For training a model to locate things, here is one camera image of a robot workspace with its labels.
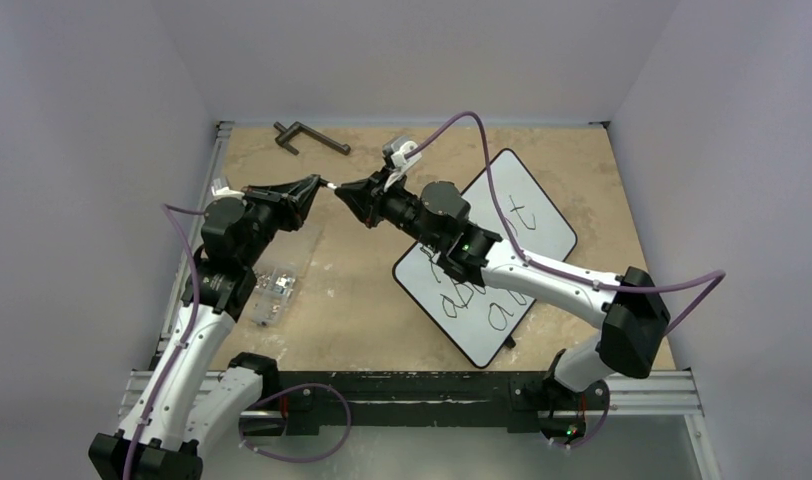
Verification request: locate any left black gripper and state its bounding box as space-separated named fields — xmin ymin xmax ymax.
xmin=240 ymin=177 xmax=321 ymax=267

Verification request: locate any white whiteboard black frame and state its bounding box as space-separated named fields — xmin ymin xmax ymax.
xmin=392 ymin=149 xmax=578 ymax=368

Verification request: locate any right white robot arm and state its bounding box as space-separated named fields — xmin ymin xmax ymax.
xmin=334 ymin=171 xmax=670 ymax=407

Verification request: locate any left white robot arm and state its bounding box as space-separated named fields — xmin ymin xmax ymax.
xmin=88 ymin=175 xmax=327 ymax=479

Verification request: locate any clear plastic screw box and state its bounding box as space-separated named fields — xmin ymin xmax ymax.
xmin=242 ymin=224 xmax=323 ymax=327

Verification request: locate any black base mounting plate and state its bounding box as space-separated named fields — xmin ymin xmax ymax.
xmin=239 ymin=371 xmax=610 ymax=438

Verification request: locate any dark metal clamp handle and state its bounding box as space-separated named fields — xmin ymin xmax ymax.
xmin=273 ymin=121 xmax=352 ymax=156

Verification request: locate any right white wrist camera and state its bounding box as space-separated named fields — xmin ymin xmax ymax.
xmin=383 ymin=136 xmax=422 ymax=192

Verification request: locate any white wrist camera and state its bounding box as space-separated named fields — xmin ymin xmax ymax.
xmin=383 ymin=136 xmax=422 ymax=192
xmin=210 ymin=177 xmax=244 ymax=200

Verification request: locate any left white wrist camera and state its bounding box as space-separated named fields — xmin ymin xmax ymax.
xmin=210 ymin=177 xmax=244 ymax=200

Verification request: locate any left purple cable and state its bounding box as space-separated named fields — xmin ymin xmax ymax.
xmin=121 ymin=203 xmax=353 ymax=480

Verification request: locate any purple cable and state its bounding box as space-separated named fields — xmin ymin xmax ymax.
xmin=405 ymin=111 xmax=727 ymax=339
xmin=121 ymin=203 xmax=353 ymax=480

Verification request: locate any aluminium rail frame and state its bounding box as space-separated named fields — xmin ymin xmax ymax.
xmin=119 ymin=121 xmax=234 ymax=424

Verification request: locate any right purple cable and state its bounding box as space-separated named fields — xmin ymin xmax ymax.
xmin=405 ymin=111 xmax=727 ymax=339

